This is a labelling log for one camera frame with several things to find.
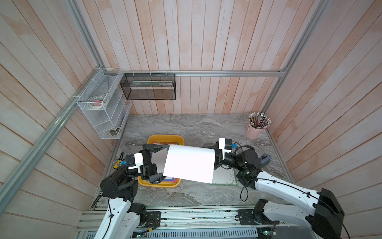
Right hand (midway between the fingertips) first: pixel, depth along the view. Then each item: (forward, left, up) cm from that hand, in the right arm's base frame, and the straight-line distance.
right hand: (197, 148), depth 59 cm
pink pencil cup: (+32, -40, -31) cm, 60 cm away
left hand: (-7, +10, +4) cm, 13 cm away
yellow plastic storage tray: (+32, +22, -39) cm, 55 cm away
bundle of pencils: (+39, -44, -25) cm, 64 cm away
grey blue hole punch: (+13, -43, -32) cm, 56 cm away
